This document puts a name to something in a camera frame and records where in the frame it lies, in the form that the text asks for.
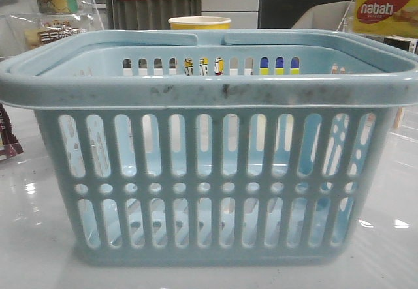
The packaged bread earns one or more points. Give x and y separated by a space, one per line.
36 29

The light blue plastic basket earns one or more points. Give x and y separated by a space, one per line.
198 148

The yellow paper cup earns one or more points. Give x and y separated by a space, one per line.
198 22

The beige armchair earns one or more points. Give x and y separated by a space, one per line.
324 16

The clear acrylic stand right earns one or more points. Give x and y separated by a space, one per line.
346 22

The dark red snack packet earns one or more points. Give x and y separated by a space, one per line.
10 146

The black and white small box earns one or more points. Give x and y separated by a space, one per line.
403 43

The clear acrylic shelf left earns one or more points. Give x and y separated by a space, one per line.
9 45

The yellow nabati wafer box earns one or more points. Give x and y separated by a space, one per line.
386 17

